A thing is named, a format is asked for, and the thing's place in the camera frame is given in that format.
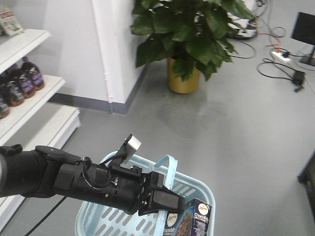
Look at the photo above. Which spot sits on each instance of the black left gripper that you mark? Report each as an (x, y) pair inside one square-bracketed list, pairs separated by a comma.
[(129, 190)]

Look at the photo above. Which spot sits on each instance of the blue chocolate cookie box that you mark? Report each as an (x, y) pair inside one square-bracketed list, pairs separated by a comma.
[(193, 221)]

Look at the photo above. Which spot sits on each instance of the light blue plastic basket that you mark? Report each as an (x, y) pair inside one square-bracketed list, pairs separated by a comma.
[(97, 220)]

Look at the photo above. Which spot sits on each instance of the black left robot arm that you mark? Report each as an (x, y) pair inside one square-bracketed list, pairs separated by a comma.
[(45, 172)]

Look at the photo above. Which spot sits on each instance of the white supermarket shelving unit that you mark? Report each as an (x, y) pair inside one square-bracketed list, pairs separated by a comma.
[(36, 121)]

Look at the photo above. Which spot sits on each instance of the green potted plant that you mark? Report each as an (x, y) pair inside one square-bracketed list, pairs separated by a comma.
[(192, 32)]

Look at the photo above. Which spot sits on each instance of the black power adapter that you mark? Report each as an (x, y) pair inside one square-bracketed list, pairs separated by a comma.
[(298, 78)]

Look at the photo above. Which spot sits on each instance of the white power strip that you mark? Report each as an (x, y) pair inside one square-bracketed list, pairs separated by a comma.
[(278, 56)]

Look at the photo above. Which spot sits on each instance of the black monitor on stand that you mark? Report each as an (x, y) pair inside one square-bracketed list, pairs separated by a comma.
[(304, 31)]

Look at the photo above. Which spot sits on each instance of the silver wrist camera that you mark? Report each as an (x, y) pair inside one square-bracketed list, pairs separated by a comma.
[(129, 147)]

